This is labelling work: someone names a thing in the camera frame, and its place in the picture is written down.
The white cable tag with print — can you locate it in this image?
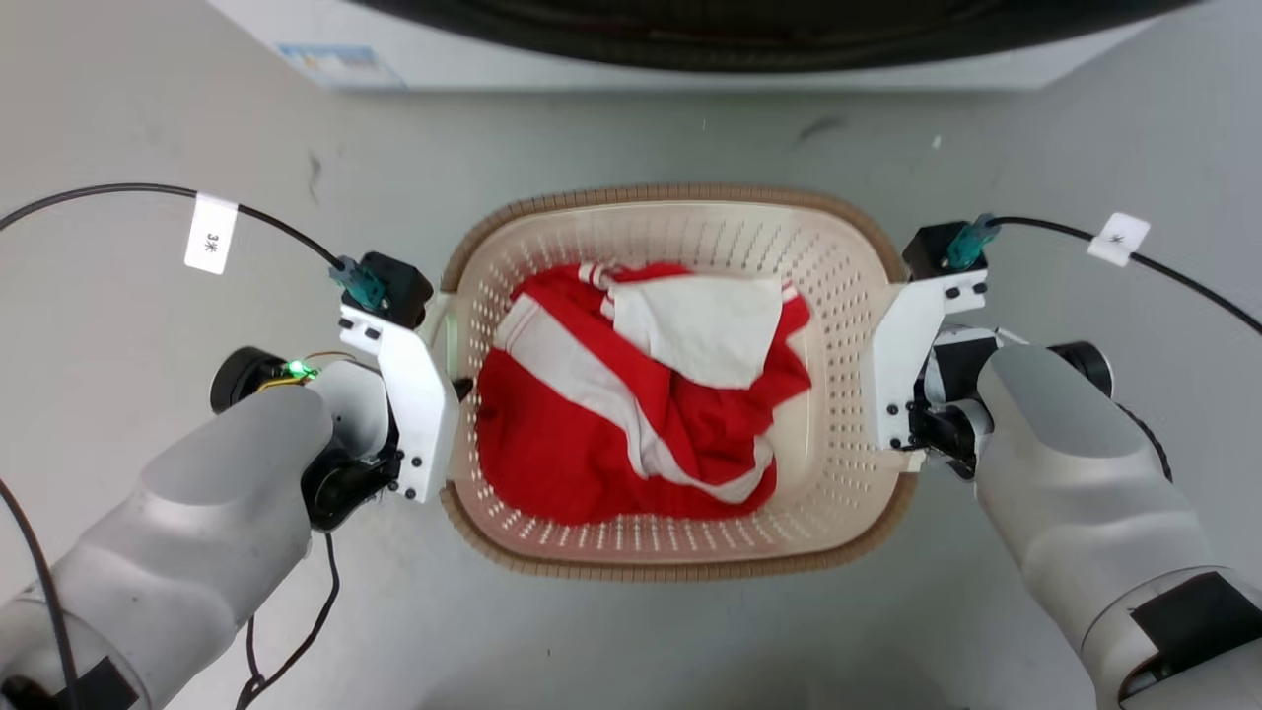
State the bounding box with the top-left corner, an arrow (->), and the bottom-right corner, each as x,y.
183,192 -> 241,276

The blue label sticker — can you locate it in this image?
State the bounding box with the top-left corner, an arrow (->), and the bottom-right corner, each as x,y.
276,43 -> 407,90

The white washing machine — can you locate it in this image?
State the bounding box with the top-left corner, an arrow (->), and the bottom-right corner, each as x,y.
207,0 -> 1199,92

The white right camera bracket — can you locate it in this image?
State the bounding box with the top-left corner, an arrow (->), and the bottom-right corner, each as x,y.
869,268 -> 990,456

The black left camera cable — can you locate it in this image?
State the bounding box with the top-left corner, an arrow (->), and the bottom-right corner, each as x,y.
0,182 -> 387,310

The white left camera bracket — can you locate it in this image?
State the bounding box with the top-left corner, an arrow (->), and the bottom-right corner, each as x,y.
339,304 -> 461,505

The beige plastic laundry basket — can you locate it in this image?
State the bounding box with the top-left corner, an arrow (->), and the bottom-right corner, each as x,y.
434,183 -> 923,581

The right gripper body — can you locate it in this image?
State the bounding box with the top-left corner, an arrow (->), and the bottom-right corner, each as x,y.
907,325 -> 1026,481

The black right camera cable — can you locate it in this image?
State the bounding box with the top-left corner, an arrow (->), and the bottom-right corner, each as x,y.
945,214 -> 1262,334

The black camera cable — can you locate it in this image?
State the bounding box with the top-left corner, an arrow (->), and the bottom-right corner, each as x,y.
945,214 -> 1262,334
0,182 -> 387,310

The small white cable tag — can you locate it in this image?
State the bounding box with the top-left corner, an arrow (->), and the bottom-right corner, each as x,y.
1087,212 -> 1153,268

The red and white garment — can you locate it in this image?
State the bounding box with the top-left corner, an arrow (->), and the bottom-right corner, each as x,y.
473,260 -> 814,527

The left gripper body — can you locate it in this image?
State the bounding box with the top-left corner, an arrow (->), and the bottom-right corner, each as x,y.
301,360 -> 405,533

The dark washing machine door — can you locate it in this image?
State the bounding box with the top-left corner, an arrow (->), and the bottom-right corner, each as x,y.
345,0 -> 1199,73

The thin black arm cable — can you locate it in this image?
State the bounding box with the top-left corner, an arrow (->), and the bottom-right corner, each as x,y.
235,531 -> 342,710

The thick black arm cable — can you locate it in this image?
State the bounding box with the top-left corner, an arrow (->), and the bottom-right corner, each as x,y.
0,480 -> 80,710

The white camera bracket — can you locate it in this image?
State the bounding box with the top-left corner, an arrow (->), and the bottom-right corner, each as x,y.
869,268 -> 990,456
339,304 -> 461,505

